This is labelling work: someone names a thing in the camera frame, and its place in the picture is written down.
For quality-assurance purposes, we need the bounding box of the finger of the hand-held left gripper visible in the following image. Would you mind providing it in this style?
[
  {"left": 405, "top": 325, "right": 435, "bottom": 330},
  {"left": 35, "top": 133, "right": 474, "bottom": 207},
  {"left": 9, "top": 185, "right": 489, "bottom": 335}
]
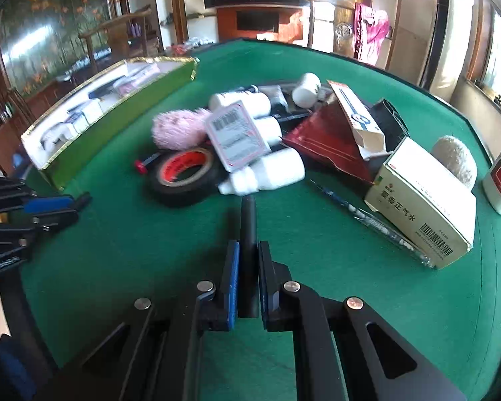
[
  {"left": 23, "top": 192, "right": 93, "bottom": 215},
  {"left": 29, "top": 209, "right": 81, "bottom": 235}
]

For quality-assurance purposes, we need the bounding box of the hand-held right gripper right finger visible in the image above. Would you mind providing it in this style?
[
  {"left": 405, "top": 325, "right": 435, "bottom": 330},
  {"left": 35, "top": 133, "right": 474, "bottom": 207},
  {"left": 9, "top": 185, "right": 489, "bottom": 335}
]
[{"left": 258, "top": 241, "right": 469, "bottom": 401}]

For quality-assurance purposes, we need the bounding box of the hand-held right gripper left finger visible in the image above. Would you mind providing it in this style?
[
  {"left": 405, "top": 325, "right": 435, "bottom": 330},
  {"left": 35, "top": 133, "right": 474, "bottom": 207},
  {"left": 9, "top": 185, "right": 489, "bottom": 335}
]
[{"left": 35, "top": 240, "right": 240, "bottom": 401}]

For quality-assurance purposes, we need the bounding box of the black marker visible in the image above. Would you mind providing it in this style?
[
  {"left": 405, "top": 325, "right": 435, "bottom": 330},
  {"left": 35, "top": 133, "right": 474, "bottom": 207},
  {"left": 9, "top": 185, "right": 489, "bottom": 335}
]
[{"left": 239, "top": 195, "right": 260, "bottom": 318}]

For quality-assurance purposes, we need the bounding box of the white gold-rimmed cardboard box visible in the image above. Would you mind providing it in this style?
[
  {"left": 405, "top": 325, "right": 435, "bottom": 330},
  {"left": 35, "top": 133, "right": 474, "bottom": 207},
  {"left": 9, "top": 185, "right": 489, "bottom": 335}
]
[{"left": 20, "top": 56, "right": 200, "bottom": 192}]

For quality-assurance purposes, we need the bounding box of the small grey-blue box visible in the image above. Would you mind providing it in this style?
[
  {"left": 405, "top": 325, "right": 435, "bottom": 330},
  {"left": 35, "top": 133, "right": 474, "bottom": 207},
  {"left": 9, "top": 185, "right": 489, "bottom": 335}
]
[{"left": 66, "top": 100, "right": 105, "bottom": 133}]

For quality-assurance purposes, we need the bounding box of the black tape roll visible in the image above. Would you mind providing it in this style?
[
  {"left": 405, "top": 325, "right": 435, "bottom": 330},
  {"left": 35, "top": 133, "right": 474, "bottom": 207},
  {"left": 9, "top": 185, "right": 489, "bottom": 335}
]
[{"left": 144, "top": 147, "right": 225, "bottom": 209}]

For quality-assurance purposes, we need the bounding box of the clear blue pen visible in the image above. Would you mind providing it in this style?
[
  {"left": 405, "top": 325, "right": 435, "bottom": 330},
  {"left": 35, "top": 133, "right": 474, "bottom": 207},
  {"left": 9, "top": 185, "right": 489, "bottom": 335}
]
[{"left": 309, "top": 179, "right": 437, "bottom": 269}]

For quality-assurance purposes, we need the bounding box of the pink fluffy ball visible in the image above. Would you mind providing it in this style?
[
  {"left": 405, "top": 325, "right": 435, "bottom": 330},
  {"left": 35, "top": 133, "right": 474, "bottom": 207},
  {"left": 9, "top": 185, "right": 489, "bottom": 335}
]
[{"left": 151, "top": 108, "right": 213, "bottom": 152}]

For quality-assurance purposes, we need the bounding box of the white barcode carton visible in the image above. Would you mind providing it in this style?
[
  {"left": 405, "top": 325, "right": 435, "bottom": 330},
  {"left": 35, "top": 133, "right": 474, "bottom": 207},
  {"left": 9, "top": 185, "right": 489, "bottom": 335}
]
[{"left": 204, "top": 100, "right": 273, "bottom": 173}]

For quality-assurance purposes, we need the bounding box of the long white bottle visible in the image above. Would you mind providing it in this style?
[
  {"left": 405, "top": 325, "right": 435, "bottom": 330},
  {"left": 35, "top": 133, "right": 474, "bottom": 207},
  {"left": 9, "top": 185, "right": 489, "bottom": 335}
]
[{"left": 209, "top": 91, "right": 273, "bottom": 118}]

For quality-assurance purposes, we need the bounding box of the large white medicine box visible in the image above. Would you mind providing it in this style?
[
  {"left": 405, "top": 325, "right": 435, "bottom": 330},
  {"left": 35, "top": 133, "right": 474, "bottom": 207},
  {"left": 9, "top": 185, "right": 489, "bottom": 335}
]
[{"left": 364, "top": 137, "right": 478, "bottom": 270}]

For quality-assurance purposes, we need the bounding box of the white labelled bottle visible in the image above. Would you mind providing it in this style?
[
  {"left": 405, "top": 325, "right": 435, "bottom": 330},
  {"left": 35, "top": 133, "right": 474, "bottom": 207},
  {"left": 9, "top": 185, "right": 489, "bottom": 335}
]
[{"left": 291, "top": 72, "right": 322, "bottom": 108}]

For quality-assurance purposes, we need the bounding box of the white orange ointment carton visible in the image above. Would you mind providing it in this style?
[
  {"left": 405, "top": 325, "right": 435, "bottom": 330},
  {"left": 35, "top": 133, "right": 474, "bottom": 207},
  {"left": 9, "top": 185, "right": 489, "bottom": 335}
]
[{"left": 326, "top": 79, "right": 387, "bottom": 152}]

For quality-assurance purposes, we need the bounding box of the white fluffy ball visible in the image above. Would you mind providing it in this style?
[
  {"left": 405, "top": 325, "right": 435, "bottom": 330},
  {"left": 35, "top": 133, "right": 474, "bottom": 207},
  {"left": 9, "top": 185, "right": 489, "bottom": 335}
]
[{"left": 432, "top": 134, "right": 479, "bottom": 189}]

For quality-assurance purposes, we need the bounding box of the green mahjong table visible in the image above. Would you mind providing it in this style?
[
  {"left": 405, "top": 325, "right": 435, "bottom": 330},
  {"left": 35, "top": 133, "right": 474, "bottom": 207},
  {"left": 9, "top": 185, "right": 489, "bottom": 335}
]
[{"left": 19, "top": 39, "right": 501, "bottom": 401}]

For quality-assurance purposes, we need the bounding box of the red-capped pen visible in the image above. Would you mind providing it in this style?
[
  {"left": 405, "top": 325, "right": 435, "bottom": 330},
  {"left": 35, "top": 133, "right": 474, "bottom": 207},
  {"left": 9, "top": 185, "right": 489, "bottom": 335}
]
[{"left": 134, "top": 152, "right": 164, "bottom": 175}]

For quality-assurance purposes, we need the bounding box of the white squeeze bottle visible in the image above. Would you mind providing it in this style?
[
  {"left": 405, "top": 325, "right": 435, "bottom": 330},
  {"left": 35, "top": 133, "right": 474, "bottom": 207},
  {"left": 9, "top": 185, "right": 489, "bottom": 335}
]
[{"left": 217, "top": 147, "right": 307, "bottom": 196}]

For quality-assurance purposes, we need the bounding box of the black table with tiles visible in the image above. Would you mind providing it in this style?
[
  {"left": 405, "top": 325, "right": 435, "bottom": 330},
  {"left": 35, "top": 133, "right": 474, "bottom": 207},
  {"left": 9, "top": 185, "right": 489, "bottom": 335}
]
[{"left": 54, "top": 46, "right": 113, "bottom": 84}]

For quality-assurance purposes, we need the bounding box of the small plain white bottle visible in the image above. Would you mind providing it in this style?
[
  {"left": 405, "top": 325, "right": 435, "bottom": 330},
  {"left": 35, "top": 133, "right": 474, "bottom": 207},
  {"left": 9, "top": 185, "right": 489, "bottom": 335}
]
[{"left": 255, "top": 116, "right": 285, "bottom": 146}]

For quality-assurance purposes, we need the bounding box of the maroon packet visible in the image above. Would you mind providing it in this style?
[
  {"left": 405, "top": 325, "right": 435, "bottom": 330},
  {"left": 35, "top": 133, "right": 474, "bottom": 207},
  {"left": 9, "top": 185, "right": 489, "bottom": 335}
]
[{"left": 283, "top": 100, "right": 375, "bottom": 185}]

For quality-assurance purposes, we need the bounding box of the tall wooden chair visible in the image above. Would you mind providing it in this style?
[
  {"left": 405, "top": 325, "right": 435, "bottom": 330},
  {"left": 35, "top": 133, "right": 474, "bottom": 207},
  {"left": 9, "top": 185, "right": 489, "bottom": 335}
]
[{"left": 78, "top": 5, "right": 161, "bottom": 74}]

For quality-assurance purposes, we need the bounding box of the grey plastic packet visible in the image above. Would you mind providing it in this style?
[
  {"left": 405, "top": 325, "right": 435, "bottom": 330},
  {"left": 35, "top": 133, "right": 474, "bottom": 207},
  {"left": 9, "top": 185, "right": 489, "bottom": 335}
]
[{"left": 257, "top": 85, "right": 290, "bottom": 111}]

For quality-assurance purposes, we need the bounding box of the black carton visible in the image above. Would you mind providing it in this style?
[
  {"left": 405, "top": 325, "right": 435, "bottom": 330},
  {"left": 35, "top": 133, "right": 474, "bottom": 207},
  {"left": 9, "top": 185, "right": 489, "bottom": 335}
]
[{"left": 368, "top": 98, "right": 410, "bottom": 158}]

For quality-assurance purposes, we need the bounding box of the carved wooden chair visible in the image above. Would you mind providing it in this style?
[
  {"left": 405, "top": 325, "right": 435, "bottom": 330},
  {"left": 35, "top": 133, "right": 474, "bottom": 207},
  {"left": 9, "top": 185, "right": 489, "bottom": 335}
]
[{"left": 303, "top": 0, "right": 391, "bottom": 70}]

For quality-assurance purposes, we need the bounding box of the pink cloth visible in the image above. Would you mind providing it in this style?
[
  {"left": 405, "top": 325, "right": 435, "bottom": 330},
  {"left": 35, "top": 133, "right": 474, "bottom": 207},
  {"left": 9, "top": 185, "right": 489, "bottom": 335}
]
[{"left": 353, "top": 3, "right": 390, "bottom": 66}]

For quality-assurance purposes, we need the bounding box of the white standing air conditioner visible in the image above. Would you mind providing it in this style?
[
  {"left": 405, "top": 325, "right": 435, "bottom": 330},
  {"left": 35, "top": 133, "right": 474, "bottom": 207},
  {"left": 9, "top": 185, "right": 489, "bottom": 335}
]
[{"left": 417, "top": 0, "right": 482, "bottom": 102}]

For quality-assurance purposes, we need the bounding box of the floral wall mural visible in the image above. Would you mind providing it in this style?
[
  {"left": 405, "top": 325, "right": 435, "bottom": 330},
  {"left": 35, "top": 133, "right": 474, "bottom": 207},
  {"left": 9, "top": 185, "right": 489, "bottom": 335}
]
[{"left": 0, "top": 0, "right": 124, "bottom": 98}]

